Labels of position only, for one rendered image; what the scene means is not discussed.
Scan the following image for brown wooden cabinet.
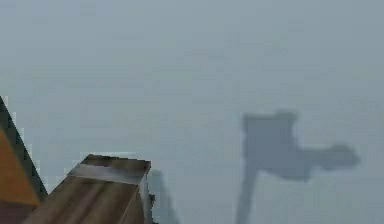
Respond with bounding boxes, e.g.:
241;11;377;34
20;153;156;224

